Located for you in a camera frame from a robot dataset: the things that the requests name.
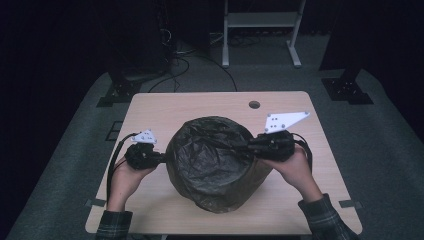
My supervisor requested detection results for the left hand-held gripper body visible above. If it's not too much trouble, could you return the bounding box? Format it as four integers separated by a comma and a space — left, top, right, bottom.
124, 128, 165, 171

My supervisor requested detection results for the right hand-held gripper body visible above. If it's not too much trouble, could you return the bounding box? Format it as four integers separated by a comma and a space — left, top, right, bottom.
255, 111, 311, 163

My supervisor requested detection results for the black plastic trash bag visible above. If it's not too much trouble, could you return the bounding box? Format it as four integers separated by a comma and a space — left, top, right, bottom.
165, 115, 274, 215

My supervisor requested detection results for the person's left hand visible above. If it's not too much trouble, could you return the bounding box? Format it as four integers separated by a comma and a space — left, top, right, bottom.
105, 155, 157, 213

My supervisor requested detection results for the person's right hand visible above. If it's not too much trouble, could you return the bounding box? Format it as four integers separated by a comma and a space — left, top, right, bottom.
260, 144, 324, 204

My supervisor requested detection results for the black stand base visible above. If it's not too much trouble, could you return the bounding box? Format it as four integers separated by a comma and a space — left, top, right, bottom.
96, 64, 145, 108
321, 66, 375, 106

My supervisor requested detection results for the grey tape strip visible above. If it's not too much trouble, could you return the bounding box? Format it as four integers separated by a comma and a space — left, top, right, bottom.
84, 198, 107, 208
338, 199, 363, 210

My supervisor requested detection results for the left hand-held gripper black cable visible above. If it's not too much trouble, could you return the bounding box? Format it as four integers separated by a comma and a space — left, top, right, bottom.
105, 132, 139, 203

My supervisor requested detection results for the hand-held gripper black cable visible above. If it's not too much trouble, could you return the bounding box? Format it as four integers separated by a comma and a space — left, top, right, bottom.
105, 132, 139, 203
291, 132, 314, 175

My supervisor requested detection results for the right hand-held gripper black cable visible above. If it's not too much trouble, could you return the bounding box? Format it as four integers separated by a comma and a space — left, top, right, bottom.
291, 132, 314, 175

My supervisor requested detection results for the black floor cable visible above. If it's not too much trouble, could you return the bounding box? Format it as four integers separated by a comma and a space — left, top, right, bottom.
176, 52, 239, 93
147, 56, 191, 94

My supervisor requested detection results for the white metal stand frame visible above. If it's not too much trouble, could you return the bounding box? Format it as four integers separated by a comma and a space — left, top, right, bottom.
221, 0, 307, 70

